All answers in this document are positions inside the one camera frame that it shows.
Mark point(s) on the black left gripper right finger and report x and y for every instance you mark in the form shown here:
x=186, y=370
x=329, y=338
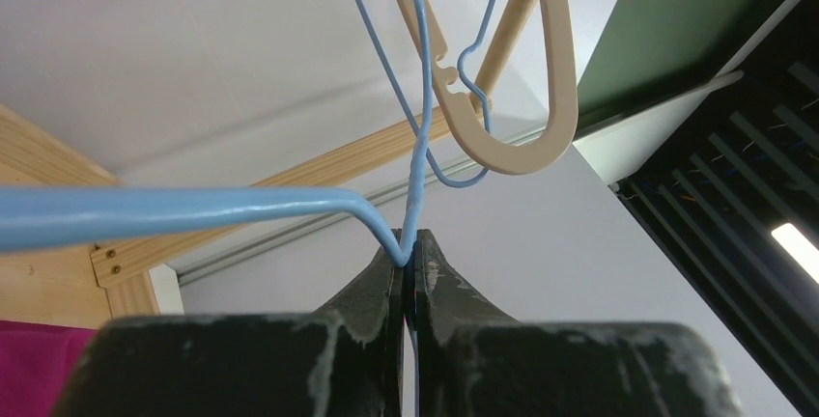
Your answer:
x=476, y=360

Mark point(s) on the magenta cloth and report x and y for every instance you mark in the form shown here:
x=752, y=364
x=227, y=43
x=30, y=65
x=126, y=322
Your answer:
x=36, y=362

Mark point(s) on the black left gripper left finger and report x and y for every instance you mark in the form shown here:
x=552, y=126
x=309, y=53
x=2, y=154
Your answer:
x=342, y=359

